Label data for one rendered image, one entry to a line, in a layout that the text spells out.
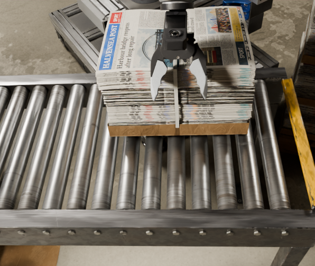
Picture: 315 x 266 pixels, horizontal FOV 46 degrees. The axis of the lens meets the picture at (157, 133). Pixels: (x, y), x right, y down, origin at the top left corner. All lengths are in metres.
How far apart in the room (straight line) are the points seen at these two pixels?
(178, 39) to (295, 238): 0.57
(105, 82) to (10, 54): 1.99
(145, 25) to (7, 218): 0.61
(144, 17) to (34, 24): 2.06
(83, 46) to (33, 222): 1.52
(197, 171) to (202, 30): 0.37
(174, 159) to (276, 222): 0.31
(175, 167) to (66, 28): 1.68
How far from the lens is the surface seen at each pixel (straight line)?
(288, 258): 1.14
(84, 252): 1.81
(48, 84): 1.29
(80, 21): 2.59
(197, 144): 1.04
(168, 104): 0.94
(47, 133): 1.15
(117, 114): 0.98
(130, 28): 1.03
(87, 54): 2.30
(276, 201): 0.98
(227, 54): 0.91
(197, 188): 0.97
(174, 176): 0.99
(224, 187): 0.97
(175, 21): 0.78
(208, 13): 1.07
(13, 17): 3.22
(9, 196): 1.07
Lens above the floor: 1.64
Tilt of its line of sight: 52 degrees down
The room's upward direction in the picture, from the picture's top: 7 degrees counter-clockwise
